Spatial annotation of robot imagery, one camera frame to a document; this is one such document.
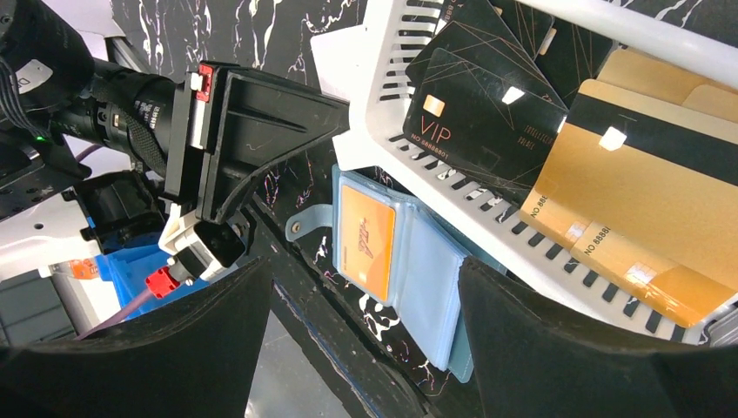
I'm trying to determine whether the white plastic basket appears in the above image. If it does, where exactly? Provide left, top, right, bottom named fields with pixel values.
left=310, top=1, right=737, bottom=347

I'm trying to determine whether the blue leather card holder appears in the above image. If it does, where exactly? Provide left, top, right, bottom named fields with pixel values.
left=285, top=166, right=507, bottom=383

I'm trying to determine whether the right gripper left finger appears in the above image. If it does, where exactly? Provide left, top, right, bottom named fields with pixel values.
left=1, top=258, right=272, bottom=417

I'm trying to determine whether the blue plastic bin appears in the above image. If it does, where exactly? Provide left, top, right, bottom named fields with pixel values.
left=95, top=245, right=208, bottom=320

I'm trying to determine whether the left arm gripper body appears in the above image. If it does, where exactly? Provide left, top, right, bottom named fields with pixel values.
left=164, top=62, right=222, bottom=219

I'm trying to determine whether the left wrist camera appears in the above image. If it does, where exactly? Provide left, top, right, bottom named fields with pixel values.
left=144, top=203, right=246, bottom=300

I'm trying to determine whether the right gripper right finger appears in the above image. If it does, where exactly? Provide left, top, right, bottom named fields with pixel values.
left=459, top=257, right=737, bottom=417

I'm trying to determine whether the orange credit card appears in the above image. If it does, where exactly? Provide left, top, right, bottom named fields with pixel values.
left=339, top=185, right=396, bottom=301

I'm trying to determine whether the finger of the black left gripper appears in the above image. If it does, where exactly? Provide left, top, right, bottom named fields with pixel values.
left=196, top=62, right=349, bottom=224

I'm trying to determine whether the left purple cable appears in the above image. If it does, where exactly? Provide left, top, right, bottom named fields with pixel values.
left=71, top=144, right=157, bottom=342

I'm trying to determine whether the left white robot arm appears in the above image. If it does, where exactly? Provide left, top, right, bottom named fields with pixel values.
left=1, top=1, right=349, bottom=282

